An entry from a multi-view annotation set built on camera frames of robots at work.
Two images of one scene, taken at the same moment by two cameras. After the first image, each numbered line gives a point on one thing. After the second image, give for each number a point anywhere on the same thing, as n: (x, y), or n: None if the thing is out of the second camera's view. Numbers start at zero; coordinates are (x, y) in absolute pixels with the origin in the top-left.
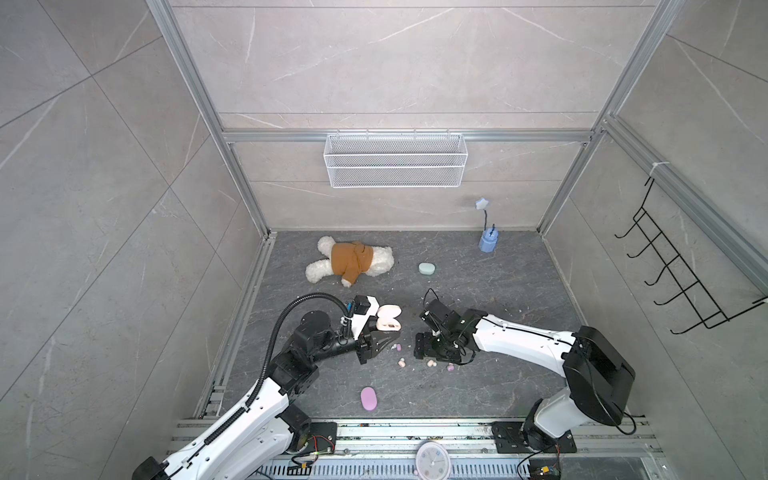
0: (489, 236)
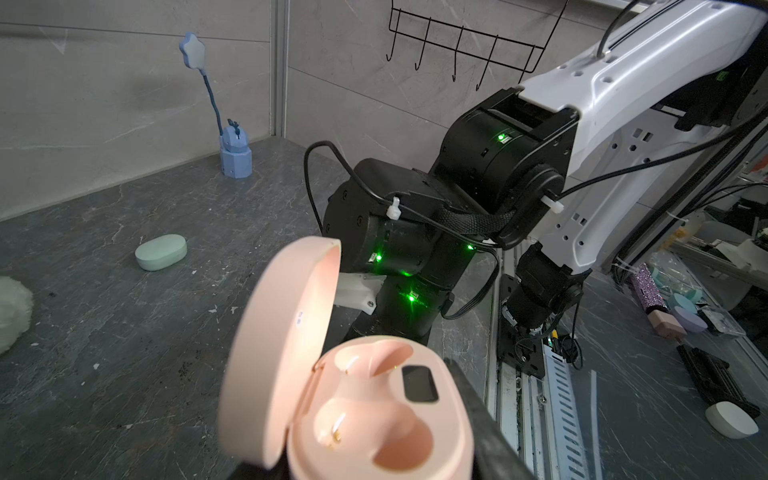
0: (235, 154)
